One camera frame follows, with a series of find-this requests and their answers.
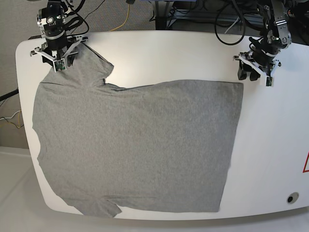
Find black table leg post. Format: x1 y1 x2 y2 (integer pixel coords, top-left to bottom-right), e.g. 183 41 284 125
155 15 168 30

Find white cable on floor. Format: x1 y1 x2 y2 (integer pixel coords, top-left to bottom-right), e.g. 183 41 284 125
224 12 243 34

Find grey T-shirt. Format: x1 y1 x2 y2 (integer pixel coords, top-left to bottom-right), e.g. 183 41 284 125
32 44 244 218

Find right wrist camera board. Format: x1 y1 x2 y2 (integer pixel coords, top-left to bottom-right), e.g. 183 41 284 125
53 59 66 72

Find red triangle sticker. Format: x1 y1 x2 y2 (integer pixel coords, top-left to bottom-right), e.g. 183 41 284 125
303 153 309 173

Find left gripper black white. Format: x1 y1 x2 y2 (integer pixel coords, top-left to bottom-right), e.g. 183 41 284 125
233 47 281 86

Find aluminium frame rail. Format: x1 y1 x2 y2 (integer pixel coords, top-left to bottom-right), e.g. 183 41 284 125
154 0 289 39

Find yellow white cables at left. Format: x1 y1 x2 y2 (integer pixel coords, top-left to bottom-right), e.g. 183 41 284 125
0 110 23 130

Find yellow cable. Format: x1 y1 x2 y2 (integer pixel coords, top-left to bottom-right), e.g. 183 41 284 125
110 3 131 32

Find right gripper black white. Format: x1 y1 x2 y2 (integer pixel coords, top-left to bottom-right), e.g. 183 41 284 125
30 35 88 69

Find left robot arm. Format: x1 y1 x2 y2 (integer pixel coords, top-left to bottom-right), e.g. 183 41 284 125
234 0 292 87

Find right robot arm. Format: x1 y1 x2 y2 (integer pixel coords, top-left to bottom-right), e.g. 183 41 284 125
30 0 89 72

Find table cable grommet hole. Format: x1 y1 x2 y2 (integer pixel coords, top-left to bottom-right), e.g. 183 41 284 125
287 192 299 204

